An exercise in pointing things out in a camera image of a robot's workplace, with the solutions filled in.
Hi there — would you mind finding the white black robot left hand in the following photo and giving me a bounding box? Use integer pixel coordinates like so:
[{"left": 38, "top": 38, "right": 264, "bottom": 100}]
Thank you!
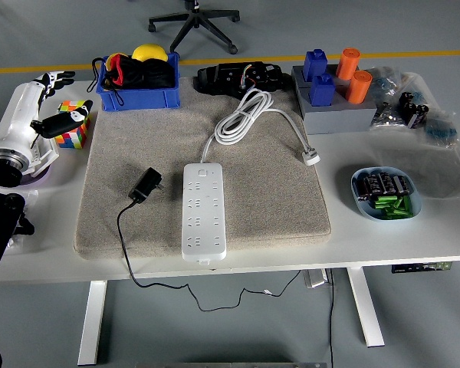
[{"left": 0, "top": 70, "right": 94, "bottom": 155}]

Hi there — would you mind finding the black plug adapter with cord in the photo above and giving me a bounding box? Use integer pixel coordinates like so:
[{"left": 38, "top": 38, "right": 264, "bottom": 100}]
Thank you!
[{"left": 117, "top": 167, "right": 303, "bottom": 313}]

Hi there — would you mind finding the white power strip with cord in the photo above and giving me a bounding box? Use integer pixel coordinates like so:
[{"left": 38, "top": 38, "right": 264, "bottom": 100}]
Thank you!
[{"left": 181, "top": 87, "right": 322, "bottom": 265}]

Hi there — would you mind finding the colourful puzzle cube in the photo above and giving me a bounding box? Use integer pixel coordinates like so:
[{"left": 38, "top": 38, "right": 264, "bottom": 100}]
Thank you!
[{"left": 54, "top": 99, "right": 93, "bottom": 150}]

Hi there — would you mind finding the blue plastic bin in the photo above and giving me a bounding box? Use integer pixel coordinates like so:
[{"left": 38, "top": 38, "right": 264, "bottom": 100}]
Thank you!
[{"left": 95, "top": 52, "right": 182, "bottom": 113}]

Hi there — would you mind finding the clear bag of silver screws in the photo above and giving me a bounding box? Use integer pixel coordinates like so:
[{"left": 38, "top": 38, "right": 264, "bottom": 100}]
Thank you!
[{"left": 5, "top": 187, "right": 41, "bottom": 254}]

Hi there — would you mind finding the black pouch red yellow trim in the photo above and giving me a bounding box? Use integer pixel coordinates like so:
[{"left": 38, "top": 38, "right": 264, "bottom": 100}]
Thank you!
[{"left": 87, "top": 53, "right": 177, "bottom": 107}]

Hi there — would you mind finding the yellow ball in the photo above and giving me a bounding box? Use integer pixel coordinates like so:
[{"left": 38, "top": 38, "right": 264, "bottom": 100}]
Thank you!
[{"left": 131, "top": 44, "right": 169, "bottom": 62}]

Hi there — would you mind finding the black office chair base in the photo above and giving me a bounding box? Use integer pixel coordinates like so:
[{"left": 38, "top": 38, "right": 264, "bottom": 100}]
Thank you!
[{"left": 148, "top": 0, "right": 242, "bottom": 55}]

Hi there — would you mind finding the white table leg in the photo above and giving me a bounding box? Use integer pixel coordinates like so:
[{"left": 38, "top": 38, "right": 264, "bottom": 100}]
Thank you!
[
  {"left": 347, "top": 267, "right": 386, "bottom": 349},
  {"left": 77, "top": 281, "right": 108, "bottom": 366}
]

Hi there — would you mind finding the grey-brown mat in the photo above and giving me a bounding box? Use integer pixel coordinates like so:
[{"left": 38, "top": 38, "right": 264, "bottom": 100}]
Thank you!
[{"left": 73, "top": 74, "right": 333, "bottom": 261}]

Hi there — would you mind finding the blue block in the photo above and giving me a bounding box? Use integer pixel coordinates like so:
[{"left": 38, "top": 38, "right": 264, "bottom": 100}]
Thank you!
[
  {"left": 302, "top": 48, "right": 328, "bottom": 77},
  {"left": 308, "top": 72, "right": 337, "bottom": 107}
]

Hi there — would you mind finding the grey block base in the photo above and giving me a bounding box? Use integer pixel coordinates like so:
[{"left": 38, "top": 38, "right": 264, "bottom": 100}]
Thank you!
[{"left": 291, "top": 64, "right": 379, "bottom": 135}]

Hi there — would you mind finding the orange cylinder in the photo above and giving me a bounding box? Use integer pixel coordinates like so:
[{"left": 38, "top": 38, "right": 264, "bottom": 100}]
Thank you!
[
  {"left": 346, "top": 70, "right": 373, "bottom": 105},
  {"left": 336, "top": 48, "right": 360, "bottom": 81}
]

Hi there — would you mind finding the clear bag of blue parts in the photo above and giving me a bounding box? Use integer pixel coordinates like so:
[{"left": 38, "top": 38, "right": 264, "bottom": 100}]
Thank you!
[
  {"left": 367, "top": 65, "right": 403, "bottom": 103},
  {"left": 421, "top": 109, "right": 459, "bottom": 150}
]

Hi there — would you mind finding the clear bag of dark screws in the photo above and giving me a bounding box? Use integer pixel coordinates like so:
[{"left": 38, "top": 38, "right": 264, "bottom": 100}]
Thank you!
[{"left": 369, "top": 101, "right": 406, "bottom": 132}]

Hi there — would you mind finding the clear bag of black capacitors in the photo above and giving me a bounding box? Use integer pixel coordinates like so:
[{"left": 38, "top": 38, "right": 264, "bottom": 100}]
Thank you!
[{"left": 398, "top": 90, "right": 430, "bottom": 130}]

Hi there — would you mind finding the light blue dish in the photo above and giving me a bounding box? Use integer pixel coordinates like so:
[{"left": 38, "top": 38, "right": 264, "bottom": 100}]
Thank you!
[{"left": 350, "top": 166, "right": 423, "bottom": 222}]

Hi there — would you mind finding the large clear plastic bag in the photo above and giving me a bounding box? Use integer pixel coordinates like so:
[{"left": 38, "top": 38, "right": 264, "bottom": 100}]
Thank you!
[{"left": 375, "top": 71, "right": 460, "bottom": 195}]

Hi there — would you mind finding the black table control panel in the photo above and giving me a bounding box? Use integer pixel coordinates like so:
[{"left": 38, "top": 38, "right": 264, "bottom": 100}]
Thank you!
[{"left": 391, "top": 261, "right": 454, "bottom": 274}]

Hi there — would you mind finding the white wall socket panel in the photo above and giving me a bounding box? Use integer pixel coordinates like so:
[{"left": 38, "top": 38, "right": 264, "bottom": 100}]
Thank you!
[{"left": 21, "top": 133, "right": 59, "bottom": 176}]

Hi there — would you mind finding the black electronic device with wires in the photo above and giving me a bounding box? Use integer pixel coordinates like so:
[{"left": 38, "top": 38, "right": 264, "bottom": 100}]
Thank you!
[{"left": 193, "top": 61, "right": 292, "bottom": 97}]

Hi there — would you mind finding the metal bracket under table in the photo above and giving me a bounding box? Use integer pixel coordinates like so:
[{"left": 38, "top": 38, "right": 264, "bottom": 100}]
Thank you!
[{"left": 304, "top": 269, "right": 330, "bottom": 289}]

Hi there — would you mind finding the black hanging cable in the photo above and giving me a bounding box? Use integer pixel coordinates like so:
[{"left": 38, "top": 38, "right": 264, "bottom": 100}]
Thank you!
[{"left": 328, "top": 268, "right": 337, "bottom": 368}]

